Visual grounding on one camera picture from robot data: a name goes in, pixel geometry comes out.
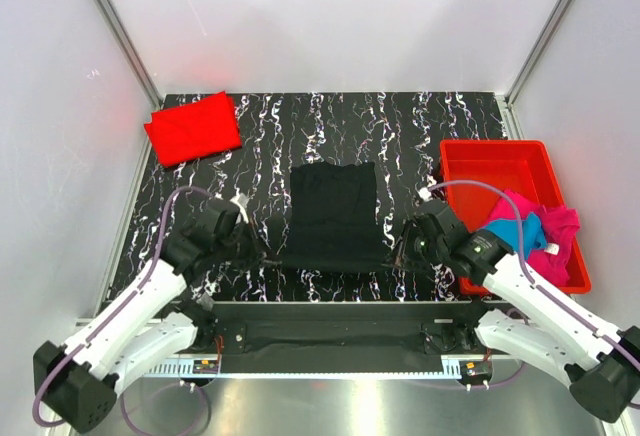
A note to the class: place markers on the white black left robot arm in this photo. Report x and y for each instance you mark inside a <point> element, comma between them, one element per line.
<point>164,311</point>

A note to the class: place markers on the red plastic bin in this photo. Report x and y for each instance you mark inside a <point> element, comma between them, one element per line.
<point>520,166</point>

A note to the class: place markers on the pink t shirt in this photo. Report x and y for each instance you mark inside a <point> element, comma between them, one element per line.
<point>548,234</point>

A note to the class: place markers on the black t shirt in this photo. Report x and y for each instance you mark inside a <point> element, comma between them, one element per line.
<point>333,224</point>

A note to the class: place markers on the aluminium frame post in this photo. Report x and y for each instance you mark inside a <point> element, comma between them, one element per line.
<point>551,26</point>
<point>114,22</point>

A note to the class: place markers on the aluminium frame post right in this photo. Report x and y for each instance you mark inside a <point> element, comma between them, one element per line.
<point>551,26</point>

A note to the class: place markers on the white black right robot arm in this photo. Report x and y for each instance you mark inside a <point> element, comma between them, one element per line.
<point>594,359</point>

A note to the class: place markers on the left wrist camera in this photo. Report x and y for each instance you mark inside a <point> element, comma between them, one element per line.
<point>241,200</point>

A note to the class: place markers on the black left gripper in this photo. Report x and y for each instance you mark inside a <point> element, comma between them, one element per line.
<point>256,257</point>

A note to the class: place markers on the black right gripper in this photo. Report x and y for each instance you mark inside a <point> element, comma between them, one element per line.
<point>401,255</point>

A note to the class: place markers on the folded red t shirt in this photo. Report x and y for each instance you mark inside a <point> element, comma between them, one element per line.
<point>196,130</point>

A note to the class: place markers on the aluminium frame post left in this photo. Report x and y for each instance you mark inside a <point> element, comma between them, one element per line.
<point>114,22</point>

